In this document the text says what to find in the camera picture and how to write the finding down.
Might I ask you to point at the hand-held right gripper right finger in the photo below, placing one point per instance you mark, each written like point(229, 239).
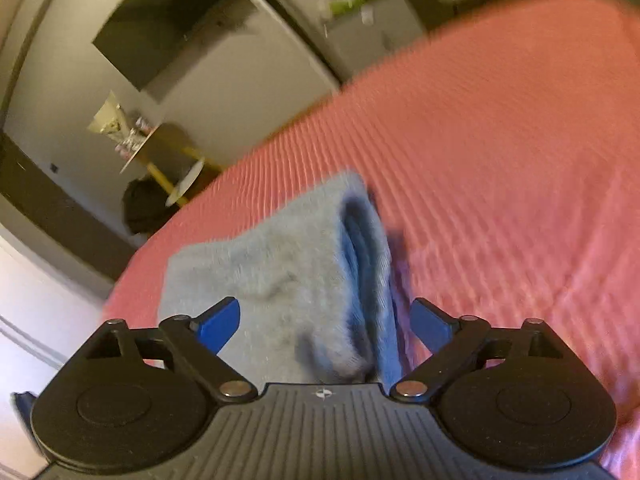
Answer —
point(432, 327)

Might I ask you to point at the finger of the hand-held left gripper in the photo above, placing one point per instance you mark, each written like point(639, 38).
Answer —
point(24, 420)

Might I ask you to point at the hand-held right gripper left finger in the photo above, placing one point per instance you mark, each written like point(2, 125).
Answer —
point(220, 322)

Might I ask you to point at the grey fluffy towel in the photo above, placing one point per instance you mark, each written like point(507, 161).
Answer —
point(290, 285)

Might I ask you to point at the white wardrobe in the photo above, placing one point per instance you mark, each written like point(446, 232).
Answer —
point(35, 310)

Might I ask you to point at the black bag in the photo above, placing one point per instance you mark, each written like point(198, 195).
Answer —
point(145, 205)

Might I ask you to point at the yellow-legged round side table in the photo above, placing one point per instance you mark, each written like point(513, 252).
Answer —
point(160, 160)

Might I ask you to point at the red ribbed bed blanket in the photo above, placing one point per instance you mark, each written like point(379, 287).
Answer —
point(500, 160)

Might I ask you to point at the small red-white figurine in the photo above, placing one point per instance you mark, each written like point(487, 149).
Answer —
point(142, 127)
point(126, 146)

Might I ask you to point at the dark door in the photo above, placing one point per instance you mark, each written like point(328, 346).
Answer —
point(55, 195)

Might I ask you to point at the grey dresser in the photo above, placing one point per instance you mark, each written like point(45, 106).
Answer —
point(375, 15)

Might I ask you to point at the green packet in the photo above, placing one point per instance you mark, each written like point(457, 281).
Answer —
point(340, 6)

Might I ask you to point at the black wall television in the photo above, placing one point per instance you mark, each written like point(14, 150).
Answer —
point(165, 25)

